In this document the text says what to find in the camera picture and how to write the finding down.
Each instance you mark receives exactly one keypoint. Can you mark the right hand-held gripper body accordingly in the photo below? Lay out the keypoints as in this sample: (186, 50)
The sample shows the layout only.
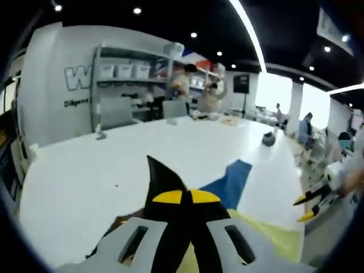
(335, 177)

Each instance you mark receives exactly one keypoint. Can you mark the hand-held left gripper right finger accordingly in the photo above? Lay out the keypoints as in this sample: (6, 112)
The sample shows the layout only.
(216, 216)

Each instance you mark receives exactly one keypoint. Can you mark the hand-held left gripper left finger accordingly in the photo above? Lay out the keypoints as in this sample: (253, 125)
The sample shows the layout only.
(165, 213)

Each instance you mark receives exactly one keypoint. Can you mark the yellow garment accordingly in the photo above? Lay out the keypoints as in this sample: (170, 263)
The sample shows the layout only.
(233, 185)

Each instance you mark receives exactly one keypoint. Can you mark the grey round pot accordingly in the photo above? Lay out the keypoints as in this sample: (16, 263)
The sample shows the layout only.
(269, 140)

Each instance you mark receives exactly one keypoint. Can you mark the small grey object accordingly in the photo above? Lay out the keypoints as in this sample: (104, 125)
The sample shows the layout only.
(101, 135)

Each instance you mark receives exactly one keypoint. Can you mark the grey metal shelf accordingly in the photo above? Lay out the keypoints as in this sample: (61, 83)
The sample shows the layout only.
(128, 85)

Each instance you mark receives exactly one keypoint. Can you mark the black sign on stand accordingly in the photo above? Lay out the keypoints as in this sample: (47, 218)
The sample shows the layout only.
(241, 82)

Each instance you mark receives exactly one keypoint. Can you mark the white cup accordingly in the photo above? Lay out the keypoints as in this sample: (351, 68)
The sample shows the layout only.
(34, 150)

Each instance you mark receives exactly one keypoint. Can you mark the long ceiling light strip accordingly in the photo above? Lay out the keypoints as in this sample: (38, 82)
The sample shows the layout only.
(253, 31)

